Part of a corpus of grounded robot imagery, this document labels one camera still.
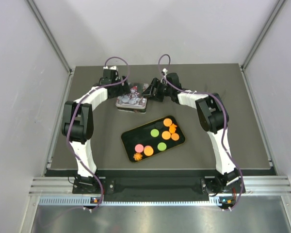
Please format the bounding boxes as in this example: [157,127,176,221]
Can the orange star piped cookie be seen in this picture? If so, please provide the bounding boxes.
[133,153,143,161]

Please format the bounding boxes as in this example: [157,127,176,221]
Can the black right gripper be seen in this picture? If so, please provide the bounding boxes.
[142,78,172,102]

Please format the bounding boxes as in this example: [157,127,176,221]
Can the gold tin lid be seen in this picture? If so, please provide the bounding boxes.
[115,83,149,109]

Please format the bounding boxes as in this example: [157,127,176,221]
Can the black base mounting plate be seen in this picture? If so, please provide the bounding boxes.
[67,169,247,202]

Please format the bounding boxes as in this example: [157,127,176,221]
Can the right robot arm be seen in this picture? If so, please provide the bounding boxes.
[142,73,240,196]

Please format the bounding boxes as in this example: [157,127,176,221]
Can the yellow dotted cracker top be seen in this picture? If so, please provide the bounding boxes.
[163,118,173,127]

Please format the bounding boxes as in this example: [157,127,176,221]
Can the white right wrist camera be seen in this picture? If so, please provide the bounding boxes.
[161,68,168,76]

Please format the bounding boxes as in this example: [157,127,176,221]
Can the yellow dotted cracker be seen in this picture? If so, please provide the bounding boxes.
[163,118,173,127]
[162,131,171,140]

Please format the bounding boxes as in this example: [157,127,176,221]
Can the plain orange round cookie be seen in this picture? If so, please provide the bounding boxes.
[171,133,180,141]

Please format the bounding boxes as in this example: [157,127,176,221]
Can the pink sandwich cookie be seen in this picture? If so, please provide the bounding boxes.
[134,144,144,153]

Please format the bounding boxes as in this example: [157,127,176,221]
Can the black gold-rimmed tray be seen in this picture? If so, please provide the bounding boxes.
[121,116,186,163]

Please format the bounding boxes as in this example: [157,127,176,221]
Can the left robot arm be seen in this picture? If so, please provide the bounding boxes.
[62,66,130,194]

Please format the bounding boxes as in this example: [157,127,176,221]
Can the dark green cookie tin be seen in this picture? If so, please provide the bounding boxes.
[117,108,146,114]

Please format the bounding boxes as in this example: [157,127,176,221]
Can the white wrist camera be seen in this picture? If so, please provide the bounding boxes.
[161,68,168,76]
[103,66,118,71]

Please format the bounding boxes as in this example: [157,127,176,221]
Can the yellow dotted cracker cookie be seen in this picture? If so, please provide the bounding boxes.
[144,146,154,156]

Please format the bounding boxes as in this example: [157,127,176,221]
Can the metal tongs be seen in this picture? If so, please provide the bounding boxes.
[204,84,226,99]

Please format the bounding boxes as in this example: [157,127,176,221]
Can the aluminium frame rail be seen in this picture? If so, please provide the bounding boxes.
[30,176,291,207]

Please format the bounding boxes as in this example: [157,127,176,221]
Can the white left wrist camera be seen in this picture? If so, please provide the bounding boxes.
[103,66,118,71]

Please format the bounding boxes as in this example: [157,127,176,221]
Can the yellow dotted cracker middle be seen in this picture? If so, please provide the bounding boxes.
[162,131,171,140]

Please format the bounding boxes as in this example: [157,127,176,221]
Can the green macaron cookie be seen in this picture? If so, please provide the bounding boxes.
[157,142,167,151]
[150,129,160,137]

